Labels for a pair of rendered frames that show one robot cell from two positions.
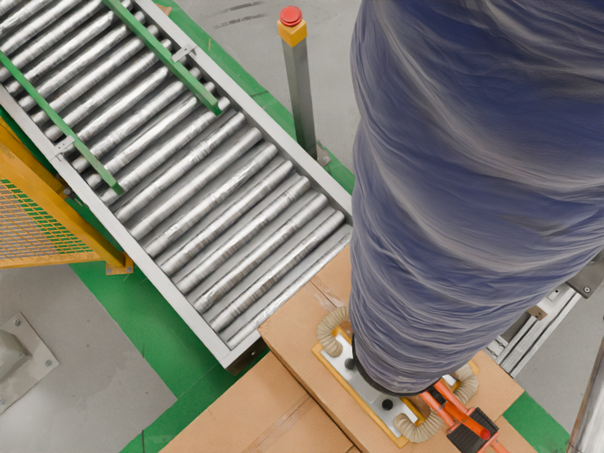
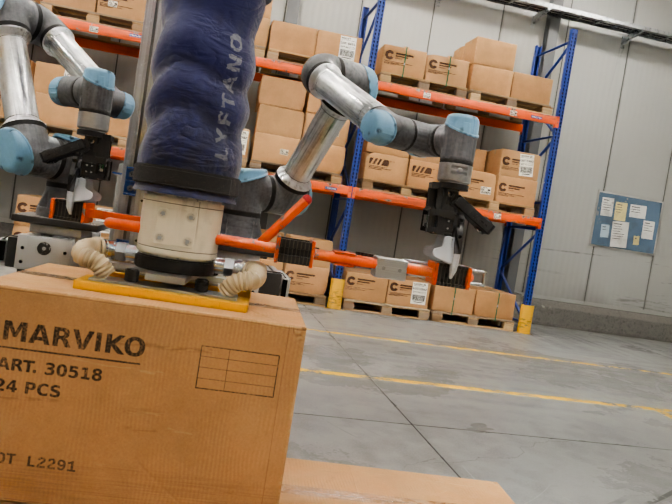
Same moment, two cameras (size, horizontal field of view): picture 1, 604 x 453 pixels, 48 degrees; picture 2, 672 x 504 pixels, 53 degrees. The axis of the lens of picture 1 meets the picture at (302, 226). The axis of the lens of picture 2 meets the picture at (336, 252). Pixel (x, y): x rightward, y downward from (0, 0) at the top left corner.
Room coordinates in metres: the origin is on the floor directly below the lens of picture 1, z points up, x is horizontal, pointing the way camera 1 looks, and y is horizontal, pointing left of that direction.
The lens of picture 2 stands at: (-0.71, 0.99, 1.16)
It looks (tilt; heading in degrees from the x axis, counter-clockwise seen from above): 3 degrees down; 295
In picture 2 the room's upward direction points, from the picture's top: 9 degrees clockwise
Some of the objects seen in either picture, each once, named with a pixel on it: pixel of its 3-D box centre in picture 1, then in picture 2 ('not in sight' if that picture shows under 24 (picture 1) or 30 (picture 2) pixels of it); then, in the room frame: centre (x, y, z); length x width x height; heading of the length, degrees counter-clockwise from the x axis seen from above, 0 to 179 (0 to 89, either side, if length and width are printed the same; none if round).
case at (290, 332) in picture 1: (383, 368); (149, 381); (0.23, -0.16, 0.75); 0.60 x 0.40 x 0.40; 33
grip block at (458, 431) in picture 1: (472, 432); (294, 250); (0.01, -0.30, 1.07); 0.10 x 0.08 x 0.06; 122
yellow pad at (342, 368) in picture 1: (368, 384); (166, 286); (0.18, -0.09, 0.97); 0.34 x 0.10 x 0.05; 32
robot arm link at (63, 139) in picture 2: not in sight; (69, 160); (0.83, -0.40, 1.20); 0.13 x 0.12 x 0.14; 84
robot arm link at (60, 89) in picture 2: not in sight; (77, 93); (0.70, -0.28, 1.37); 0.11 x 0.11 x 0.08; 84
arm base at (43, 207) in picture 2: not in sight; (66, 201); (0.83, -0.41, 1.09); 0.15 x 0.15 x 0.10
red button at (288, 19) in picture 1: (290, 18); not in sight; (1.29, -0.09, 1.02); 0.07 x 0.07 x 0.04
